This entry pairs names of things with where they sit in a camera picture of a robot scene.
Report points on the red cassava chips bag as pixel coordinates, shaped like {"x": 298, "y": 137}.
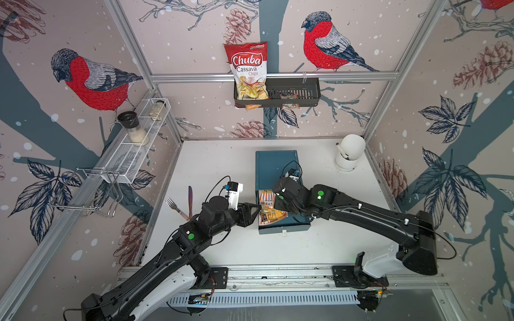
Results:
{"x": 248, "y": 63}

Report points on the wire hook rack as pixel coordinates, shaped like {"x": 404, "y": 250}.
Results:
{"x": 88, "y": 191}

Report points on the black lid spice jar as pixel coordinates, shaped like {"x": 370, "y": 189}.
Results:
{"x": 136, "y": 133}

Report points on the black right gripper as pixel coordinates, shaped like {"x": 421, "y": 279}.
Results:
{"x": 277, "y": 203}

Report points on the black wall basket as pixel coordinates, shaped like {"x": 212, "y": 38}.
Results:
{"x": 304, "y": 92}

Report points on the teal drawer cabinet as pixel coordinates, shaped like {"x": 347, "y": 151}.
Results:
{"x": 271, "y": 165}

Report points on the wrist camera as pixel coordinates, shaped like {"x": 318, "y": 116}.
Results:
{"x": 234, "y": 190}
{"x": 294, "y": 174}

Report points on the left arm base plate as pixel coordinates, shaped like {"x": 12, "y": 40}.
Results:
{"x": 214, "y": 278}

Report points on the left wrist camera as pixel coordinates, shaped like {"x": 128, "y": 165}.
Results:
{"x": 234, "y": 190}

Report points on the orange seed bag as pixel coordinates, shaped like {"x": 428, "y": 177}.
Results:
{"x": 269, "y": 214}

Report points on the silver fork pink handle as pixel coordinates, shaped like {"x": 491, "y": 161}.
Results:
{"x": 174, "y": 207}

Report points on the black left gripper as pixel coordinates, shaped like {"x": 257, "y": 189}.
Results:
{"x": 249, "y": 219}

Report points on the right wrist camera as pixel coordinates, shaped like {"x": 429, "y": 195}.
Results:
{"x": 294, "y": 174}

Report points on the purple handled knife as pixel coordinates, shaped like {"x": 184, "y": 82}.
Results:
{"x": 190, "y": 201}

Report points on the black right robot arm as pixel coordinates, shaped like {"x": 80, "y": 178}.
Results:
{"x": 413, "y": 236}

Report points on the teal top drawer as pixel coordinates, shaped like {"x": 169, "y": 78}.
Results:
{"x": 291, "y": 224}

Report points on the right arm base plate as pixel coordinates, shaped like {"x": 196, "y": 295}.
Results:
{"x": 345, "y": 277}

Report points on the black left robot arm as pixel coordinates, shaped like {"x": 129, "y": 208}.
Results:
{"x": 179, "y": 266}

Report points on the small glass jar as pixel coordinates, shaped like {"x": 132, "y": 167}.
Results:
{"x": 157, "y": 111}

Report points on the white wire wall shelf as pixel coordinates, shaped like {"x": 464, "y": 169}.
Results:
{"x": 127, "y": 158}

